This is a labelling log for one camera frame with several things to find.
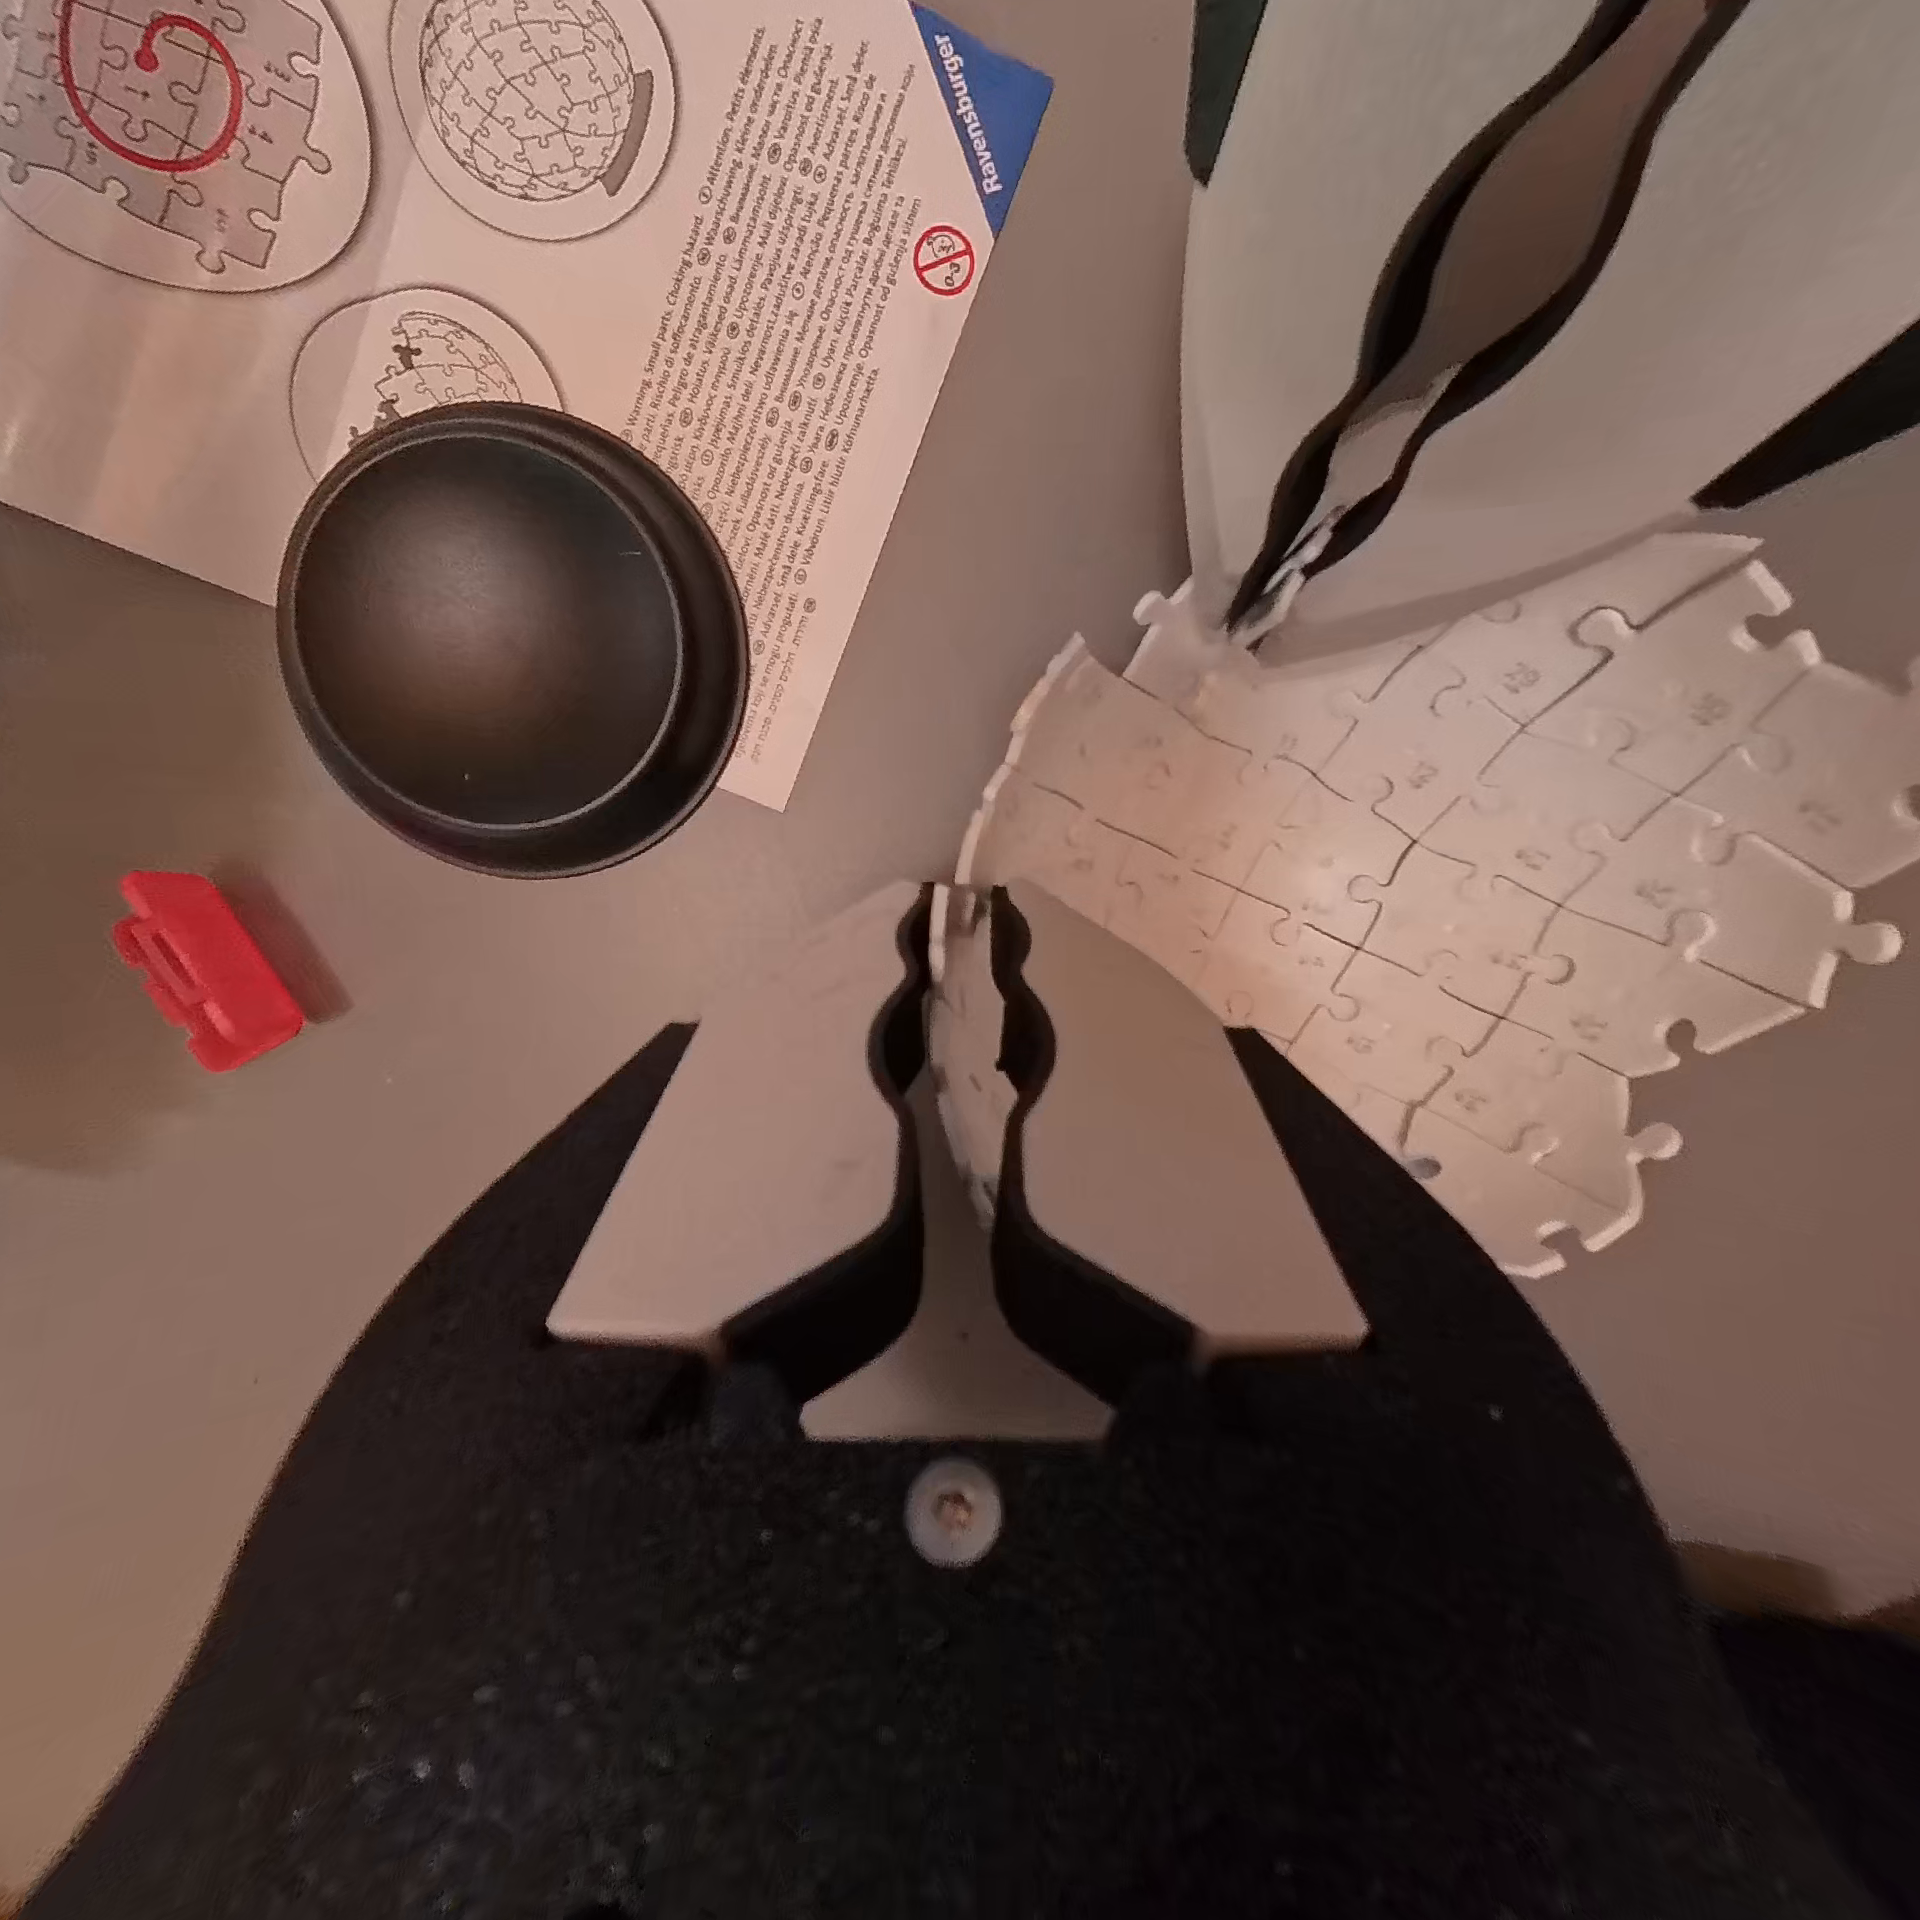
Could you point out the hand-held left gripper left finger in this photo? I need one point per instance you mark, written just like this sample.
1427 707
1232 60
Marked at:
734 1167

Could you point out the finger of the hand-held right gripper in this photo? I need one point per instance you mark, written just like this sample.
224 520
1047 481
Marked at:
1724 301
1290 224

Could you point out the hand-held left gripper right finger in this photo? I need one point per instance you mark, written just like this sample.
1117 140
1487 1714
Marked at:
1184 1185

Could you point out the single white puzzle piece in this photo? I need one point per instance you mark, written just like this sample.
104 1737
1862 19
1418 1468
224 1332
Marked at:
1303 565

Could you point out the grey partial puzzle ball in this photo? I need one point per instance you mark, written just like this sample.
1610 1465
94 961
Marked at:
1423 899

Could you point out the folded paper leaflet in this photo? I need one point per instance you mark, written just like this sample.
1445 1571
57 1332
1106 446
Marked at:
752 301

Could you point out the red plastic block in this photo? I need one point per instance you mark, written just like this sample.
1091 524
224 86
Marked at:
203 975

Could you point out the black dome stand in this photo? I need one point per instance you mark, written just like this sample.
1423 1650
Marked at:
494 643

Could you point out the person's dark clothing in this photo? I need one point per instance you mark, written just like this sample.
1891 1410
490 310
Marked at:
1844 1770

